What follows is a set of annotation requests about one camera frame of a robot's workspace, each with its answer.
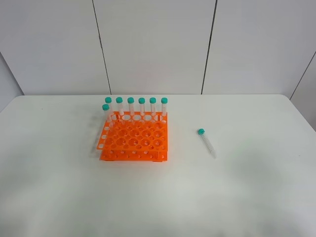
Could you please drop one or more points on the green capped test tube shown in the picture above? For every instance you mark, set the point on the green capped test tube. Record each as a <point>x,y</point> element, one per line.
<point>210,148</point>

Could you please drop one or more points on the row test tube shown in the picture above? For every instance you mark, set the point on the row test tube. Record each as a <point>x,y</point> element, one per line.
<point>130,101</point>
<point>141,101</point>
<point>164,102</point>
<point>153,108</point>
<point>119,102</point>
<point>108,103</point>

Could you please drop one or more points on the orange test tube rack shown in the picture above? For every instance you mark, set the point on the orange test tube rack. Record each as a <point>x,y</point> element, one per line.
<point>134,138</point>

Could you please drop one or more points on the front left racked test tube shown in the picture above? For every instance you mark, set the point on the front left racked test tube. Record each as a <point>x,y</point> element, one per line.
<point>107,116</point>

